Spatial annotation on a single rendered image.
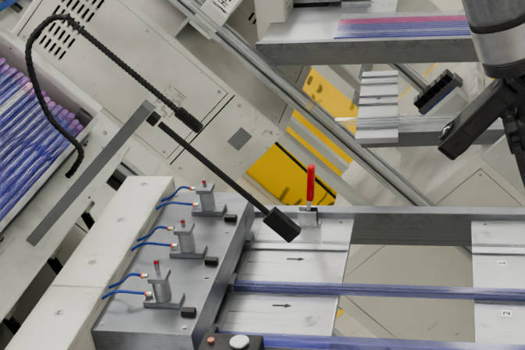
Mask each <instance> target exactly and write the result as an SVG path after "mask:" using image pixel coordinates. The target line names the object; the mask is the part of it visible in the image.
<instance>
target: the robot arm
mask: <svg viewBox="0 0 525 350"><path fill-rule="evenodd" d="M462 5H463V8H464V10H465V14H466V18H467V21H468V24H469V26H470V33H471V36H472V39H473V43H474V46H475V49H476V52H477V56H478V59H479V61H480V62H481V63H482V67H483V69H484V74H485V75H486V76H487V77H490V78H494V80H493V81H492V82H491V83H490V84H489V85H488V86H487V87H486V88H485V89H484V90H483V91H482V92H481V93H480V94H479V95H478V96H477V97H476V98H475V99H474V100H473V101H472V102H471V103H470V104H469V105H468V106H467V107H466V108H465V109H464V110H463V111H462V112H461V113H460V114H459V115H458V116H457V117H456V118H455V119H454V120H453V121H450V123H448V124H447V125H446V126H445V127H444V128H443V130H441V132H440V134H439V136H438V138H439V141H438V147H437V150H439V151H440V152H441V153H443V154H444V155H446V156H447V157H448V158H449V159H450V160H455V159H456V158H457V157H458V156H459V155H461V154H463V153H464V152H465V151H466V150H467V149H468V147H470V146H471V145H472V143H473V142H474V141H475V140H476V139H477V138H478V137H479V136H480V135H481V134H482V133H483V132H485V131H486V129H488V128H489V127H490V125H492V124H493V122H495V121H496V120H497V118H499V117H500V118H501V119H502V123H503V127H504V131H505V135H506V138H507V142H508V145H509V150H510V152H511V154H512V155H513V154H514V155H515V157H516V162H517V166H518V168H519V172H520V176H521V179H522V182H523V186H524V188H525V0H462Z"/></svg>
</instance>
